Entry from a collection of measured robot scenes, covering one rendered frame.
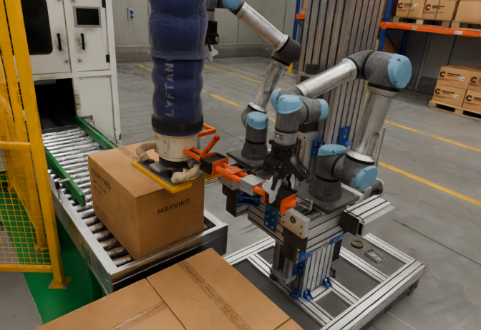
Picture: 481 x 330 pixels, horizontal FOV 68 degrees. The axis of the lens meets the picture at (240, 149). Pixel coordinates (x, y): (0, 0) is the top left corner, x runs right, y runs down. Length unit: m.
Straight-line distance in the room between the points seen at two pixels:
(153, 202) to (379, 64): 1.17
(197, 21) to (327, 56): 0.63
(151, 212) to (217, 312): 0.56
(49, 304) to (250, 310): 1.41
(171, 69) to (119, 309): 1.06
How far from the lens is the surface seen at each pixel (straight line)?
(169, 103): 1.47
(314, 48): 1.77
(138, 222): 1.81
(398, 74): 1.40
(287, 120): 1.11
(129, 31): 11.00
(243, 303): 1.77
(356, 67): 1.46
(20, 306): 2.75
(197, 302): 1.77
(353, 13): 1.68
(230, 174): 1.34
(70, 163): 3.16
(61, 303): 2.67
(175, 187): 1.50
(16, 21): 2.13
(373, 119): 1.44
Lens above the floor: 1.82
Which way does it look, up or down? 23 degrees down
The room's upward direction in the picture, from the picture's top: 4 degrees clockwise
